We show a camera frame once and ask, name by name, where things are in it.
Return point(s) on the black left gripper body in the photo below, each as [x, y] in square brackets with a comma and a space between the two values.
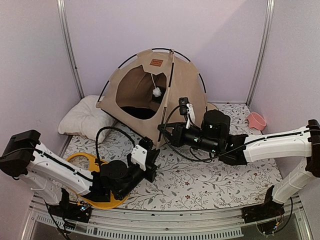
[151, 168]

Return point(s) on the white fluffy cushion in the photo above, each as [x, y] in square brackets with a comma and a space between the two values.
[85, 119]

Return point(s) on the pink plastic bowl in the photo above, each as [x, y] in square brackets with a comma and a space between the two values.
[256, 121]

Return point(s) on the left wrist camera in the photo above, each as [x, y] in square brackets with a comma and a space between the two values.
[140, 151]

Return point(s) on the yellow double bowl holder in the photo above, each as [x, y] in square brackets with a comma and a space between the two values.
[99, 197]

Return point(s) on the aluminium frame post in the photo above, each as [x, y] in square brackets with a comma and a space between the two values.
[270, 5]
[61, 7]

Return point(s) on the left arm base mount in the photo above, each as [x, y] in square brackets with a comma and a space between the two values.
[80, 212]

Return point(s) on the aluminium front rail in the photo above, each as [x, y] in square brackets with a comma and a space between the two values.
[129, 224]

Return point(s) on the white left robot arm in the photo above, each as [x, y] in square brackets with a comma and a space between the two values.
[104, 184]

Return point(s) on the left aluminium frame post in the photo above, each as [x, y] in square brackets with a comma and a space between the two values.
[61, 7]

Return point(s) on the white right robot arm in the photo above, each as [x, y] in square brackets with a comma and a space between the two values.
[213, 136]

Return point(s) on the beige fabric pet tent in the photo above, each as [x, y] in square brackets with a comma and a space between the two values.
[142, 121]

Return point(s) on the black tent pole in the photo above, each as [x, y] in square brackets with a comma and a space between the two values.
[132, 86]
[167, 94]

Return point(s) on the white pompom toy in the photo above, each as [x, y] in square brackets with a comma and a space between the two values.
[156, 91]

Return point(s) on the floral patterned table mat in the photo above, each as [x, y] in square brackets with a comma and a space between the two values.
[182, 185]

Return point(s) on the right aluminium frame post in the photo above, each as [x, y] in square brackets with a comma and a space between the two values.
[270, 5]

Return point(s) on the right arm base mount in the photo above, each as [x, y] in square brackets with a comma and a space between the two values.
[268, 209]

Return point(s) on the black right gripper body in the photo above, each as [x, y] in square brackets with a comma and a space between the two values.
[179, 140]

